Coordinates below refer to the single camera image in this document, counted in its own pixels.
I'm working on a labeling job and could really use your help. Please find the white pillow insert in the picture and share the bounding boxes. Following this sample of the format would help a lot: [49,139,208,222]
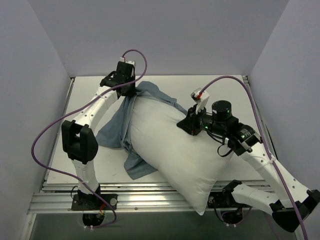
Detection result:
[130,97,233,216]

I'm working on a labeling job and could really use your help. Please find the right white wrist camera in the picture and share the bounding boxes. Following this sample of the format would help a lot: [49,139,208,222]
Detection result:
[190,88,210,115]

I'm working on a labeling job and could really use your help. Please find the aluminium mounting rail frame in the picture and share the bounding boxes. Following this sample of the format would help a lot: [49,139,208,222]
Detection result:
[24,74,305,240]

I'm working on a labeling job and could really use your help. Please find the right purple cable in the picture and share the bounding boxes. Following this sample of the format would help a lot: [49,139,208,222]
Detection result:
[197,75,310,240]

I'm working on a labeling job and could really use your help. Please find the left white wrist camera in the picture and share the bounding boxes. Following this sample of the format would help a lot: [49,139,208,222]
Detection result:
[119,57,136,67]

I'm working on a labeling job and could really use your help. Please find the blue-grey pillowcase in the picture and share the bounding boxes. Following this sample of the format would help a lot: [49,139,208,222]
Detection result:
[96,81,187,180]

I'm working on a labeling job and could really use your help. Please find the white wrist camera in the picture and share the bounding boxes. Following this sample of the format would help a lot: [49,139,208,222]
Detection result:
[190,88,210,115]
[119,57,136,67]

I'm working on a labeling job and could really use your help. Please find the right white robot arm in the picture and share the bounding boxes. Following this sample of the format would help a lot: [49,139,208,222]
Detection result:
[177,100,320,233]

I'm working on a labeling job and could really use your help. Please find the black short cable loop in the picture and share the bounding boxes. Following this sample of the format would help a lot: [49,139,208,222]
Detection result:
[216,138,233,158]

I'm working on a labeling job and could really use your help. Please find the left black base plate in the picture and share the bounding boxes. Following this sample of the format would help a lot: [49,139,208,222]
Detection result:
[71,193,118,211]

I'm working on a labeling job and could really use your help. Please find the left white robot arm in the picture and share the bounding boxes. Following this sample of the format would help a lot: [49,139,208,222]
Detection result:
[61,57,136,210]

